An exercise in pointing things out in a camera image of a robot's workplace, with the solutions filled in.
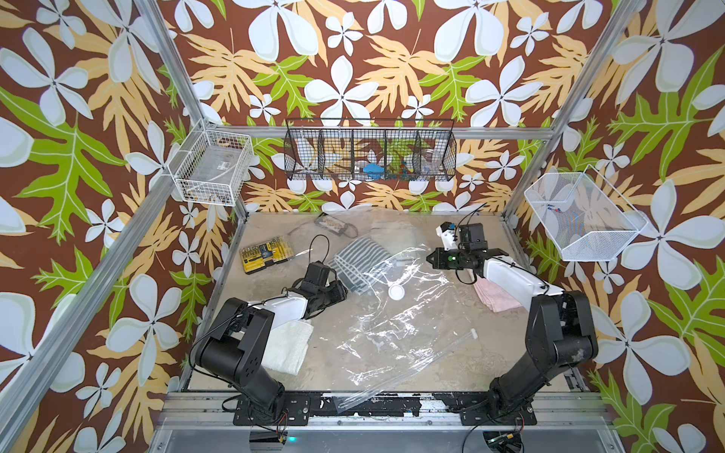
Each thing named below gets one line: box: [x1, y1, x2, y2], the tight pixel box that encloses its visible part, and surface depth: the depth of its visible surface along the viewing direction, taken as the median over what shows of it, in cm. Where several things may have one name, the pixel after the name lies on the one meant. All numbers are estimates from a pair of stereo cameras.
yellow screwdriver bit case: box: [239, 237, 295, 275], surface depth 106 cm
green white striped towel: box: [326, 235, 392, 296], surface depth 103 cm
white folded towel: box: [262, 319, 315, 376], surface depth 84 cm
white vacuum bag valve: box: [387, 285, 405, 302], surface depth 93 cm
